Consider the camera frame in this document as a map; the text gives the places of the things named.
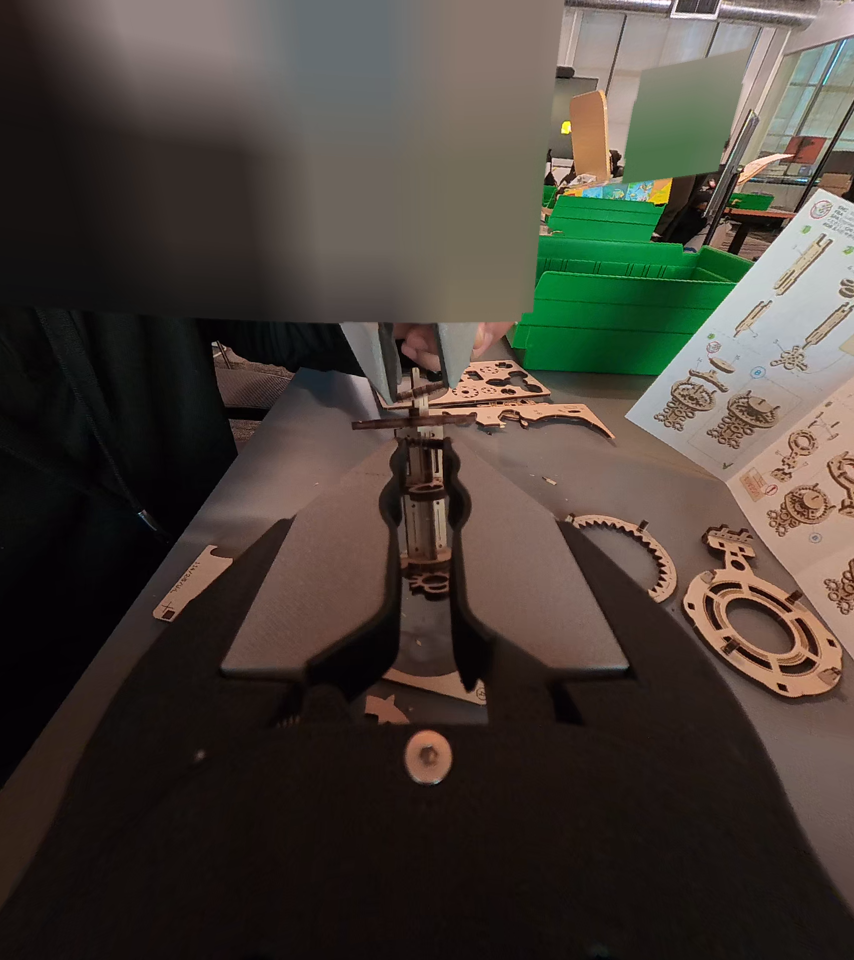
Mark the wooden sheet with cutouts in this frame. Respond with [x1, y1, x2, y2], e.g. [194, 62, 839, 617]
[378, 360, 552, 411]

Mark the large green plastic bin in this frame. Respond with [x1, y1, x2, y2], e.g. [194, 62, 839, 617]
[509, 270, 755, 376]

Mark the person's left hand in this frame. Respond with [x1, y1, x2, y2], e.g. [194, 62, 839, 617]
[395, 322, 515, 374]

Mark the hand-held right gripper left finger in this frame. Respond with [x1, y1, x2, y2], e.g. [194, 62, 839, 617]
[220, 437, 407, 702]

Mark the wooden desk with dark edge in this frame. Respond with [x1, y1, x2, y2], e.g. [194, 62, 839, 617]
[723, 206, 799, 256]

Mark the grey mesh chair seat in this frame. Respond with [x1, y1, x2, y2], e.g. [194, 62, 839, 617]
[214, 366, 296, 423]

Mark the person's left forearm dark sleeve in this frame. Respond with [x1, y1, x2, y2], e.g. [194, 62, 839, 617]
[202, 318, 364, 376]

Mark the wooden ring frame part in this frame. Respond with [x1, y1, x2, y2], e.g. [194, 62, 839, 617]
[682, 525, 845, 700]

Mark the curved wooden model piece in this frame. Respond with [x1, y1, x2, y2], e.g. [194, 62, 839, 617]
[472, 402, 617, 442]

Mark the wooden model gear shaft assembly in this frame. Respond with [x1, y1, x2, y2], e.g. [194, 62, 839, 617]
[352, 367, 474, 601]

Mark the curved plywood chair back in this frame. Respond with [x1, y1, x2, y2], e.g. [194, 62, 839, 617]
[568, 90, 612, 183]

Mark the small wooden tag strip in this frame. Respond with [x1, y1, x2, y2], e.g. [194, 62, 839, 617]
[152, 545, 237, 623]

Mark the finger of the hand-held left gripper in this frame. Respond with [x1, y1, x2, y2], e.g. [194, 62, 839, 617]
[438, 322, 496, 388]
[340, 322, 402, 403]

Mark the wooden gear ring segment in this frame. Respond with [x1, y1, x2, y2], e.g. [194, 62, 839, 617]
[565, 513, 679, 605]

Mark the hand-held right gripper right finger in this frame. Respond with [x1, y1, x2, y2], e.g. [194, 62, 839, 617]
[442, 438, 631, 695]

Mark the printed instruction sheet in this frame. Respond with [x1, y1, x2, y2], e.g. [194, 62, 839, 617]
[625, 187, 854, 729]

